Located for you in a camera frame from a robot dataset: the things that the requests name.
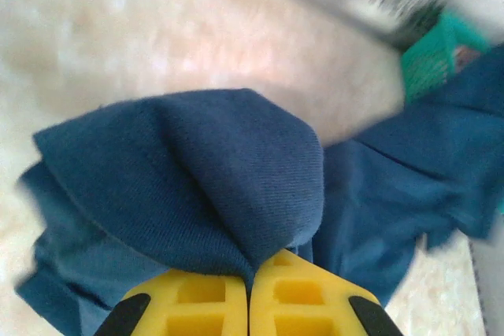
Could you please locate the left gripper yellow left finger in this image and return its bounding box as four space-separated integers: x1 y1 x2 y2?
94 268 251 336

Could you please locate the teal plastic basket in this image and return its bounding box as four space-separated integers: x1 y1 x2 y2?
399 11 504 105

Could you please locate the aluminium frame side rail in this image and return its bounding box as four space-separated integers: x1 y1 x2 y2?
468 233 504 336

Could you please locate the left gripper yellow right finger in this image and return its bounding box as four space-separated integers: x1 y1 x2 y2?
250 249 403 336

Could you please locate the pink crumpled cloth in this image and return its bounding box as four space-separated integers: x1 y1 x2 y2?
452 45 480 72

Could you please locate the dark blue t-shirt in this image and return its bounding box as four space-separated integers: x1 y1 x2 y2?
13 42 504 336

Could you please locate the aluminium frame back rail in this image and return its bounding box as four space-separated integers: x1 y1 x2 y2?
224 0 410 52

